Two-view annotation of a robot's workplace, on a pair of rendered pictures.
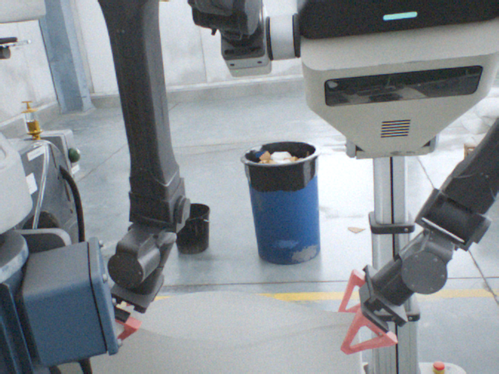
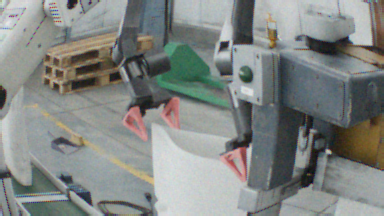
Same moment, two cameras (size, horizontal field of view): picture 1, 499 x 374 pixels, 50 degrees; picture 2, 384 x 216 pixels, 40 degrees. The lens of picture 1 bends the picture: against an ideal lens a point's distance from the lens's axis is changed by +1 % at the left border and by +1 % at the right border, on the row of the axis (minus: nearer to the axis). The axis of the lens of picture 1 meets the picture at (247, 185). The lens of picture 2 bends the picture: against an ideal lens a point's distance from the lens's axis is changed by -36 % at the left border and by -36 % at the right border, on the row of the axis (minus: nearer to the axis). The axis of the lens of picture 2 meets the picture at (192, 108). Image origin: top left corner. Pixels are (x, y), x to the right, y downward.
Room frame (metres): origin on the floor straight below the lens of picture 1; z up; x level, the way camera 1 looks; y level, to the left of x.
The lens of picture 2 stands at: (1.99, 1.10, 1.53)
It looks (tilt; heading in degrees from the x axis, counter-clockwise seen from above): 14 degrees down; 221
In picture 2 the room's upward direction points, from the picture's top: 1 degrees clockwise
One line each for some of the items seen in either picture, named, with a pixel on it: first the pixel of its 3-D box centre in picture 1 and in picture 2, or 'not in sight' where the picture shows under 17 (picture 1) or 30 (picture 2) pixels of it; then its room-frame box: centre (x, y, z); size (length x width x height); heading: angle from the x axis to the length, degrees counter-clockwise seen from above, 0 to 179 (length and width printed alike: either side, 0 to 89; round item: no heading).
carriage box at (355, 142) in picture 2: not in sight; (378, 105); (0.52, 0.52, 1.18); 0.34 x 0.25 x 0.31; 170
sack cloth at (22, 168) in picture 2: not in sight; (10, 113); (0.45, -1.61, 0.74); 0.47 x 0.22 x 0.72; 78
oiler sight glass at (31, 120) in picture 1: (32, 121); (271, 29); (0.93, 0.36, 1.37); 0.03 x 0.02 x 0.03; 80
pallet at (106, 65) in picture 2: not in sight; (90, 60); (-2.72, -4.48, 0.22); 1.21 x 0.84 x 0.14; 170
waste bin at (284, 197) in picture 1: (284, 202); not in sight; (3.03, -0.22, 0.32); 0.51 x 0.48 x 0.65; 170
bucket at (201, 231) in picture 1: (190, 229); not in sight; (3.23, 0.41, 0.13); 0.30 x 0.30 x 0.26
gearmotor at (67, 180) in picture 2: not in sight; (69, 189); (0.18, -1.31, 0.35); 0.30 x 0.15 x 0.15; 80
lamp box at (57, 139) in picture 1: (53, 156); (256, 73); (0.99, 0.36, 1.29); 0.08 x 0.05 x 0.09; 80
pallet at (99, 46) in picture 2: not in sight; (90, 49); (-2.68, -4.47, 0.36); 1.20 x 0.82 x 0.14; 166
